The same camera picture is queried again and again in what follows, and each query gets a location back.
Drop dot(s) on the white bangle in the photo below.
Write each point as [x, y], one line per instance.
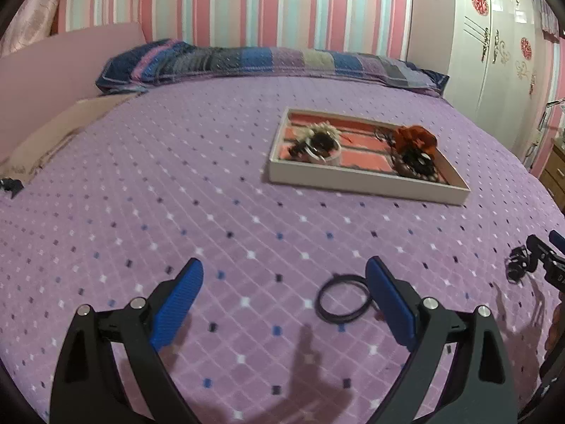
[329, 159]

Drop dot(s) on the pink curtain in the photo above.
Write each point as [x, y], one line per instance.
[26, 22]

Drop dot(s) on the small dark object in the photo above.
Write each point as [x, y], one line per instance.
[9, 185]

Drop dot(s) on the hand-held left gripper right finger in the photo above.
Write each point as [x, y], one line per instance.
[393, 304]

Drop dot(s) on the long patchwork striped pillow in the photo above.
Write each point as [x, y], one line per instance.
[265, 59]

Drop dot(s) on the white desk lamp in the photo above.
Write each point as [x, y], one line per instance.
[541, 124]

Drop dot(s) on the orange scrunchie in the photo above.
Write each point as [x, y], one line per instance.
[415, 137]

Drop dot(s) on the brick-lined white tray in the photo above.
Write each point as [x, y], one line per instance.
[353, 182]

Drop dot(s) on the purple dotted bedspread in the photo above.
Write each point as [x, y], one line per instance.
[176, 185]

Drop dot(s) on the fluffy beige scrunchie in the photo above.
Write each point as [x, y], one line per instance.
[320, 131]

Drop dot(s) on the pink headboard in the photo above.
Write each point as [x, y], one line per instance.
[66, 62]

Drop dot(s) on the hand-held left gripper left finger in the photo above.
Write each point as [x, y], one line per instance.
[176, 304]

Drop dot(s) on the wooden nightstand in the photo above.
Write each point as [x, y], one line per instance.
[557, 176]

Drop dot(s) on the white wardrobe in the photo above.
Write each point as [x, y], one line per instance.
[476, 97]

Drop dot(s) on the person's right hand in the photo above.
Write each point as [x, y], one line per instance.
[555, 329]

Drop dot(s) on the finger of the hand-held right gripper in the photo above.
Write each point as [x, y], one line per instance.
[540, 249]
[558, 238]

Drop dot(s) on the patterned window curtain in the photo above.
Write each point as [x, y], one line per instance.
[547, 17]

